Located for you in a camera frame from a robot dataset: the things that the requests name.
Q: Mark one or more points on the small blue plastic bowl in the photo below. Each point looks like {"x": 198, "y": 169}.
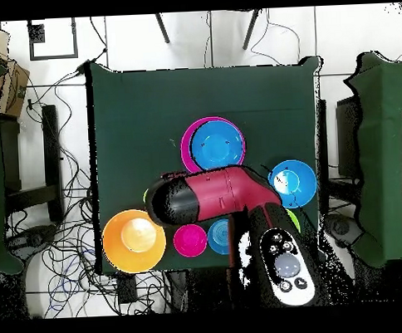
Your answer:
{"x": 219, "y": 237}

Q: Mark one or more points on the cardboard box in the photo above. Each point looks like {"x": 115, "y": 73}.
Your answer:
{"x": 13, "y": 88}

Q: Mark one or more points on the black table frame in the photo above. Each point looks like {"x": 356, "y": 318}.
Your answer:
{"x": 52, "y": 163}

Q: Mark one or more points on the grey chair base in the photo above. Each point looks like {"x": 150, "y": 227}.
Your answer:
{"x": 341, "y": 228}

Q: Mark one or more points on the orange plastic bowl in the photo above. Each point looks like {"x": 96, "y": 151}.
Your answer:
{"x": 118, "y": 253}

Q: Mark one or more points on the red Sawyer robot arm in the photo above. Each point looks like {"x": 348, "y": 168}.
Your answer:
{"x": 215, "y": 195}

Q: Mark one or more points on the pink plastic bowl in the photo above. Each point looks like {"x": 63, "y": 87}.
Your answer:
{"x": 185, "y": 150}

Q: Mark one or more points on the black stand leg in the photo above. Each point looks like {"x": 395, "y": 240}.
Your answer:
{"x": 251, "y": 29}
{"x": 162, "y": 28}

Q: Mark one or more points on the grey stand base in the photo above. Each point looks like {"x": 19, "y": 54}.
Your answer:
{"x": 31, "y": 240}

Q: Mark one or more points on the black box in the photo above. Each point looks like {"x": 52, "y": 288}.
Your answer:
{"x": 347, "y": 133}

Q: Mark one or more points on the dark green table cloth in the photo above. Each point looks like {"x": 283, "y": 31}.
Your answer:
{"x": 152, "y": 108}

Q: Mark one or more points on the large blue plastic bowl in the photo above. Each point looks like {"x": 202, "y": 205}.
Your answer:
{"x": 305, "y": 188}
{"x": 216, "y": 146}

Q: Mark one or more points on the red plastic bowl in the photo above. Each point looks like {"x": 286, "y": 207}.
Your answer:
{"x": 190, "y": 240}

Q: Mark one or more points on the light green plastic cup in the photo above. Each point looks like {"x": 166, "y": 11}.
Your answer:
{"x": 144, "y": 196}

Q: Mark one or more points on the green plastic bowl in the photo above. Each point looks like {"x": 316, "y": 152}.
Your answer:
{"x": 294, "y": 220}

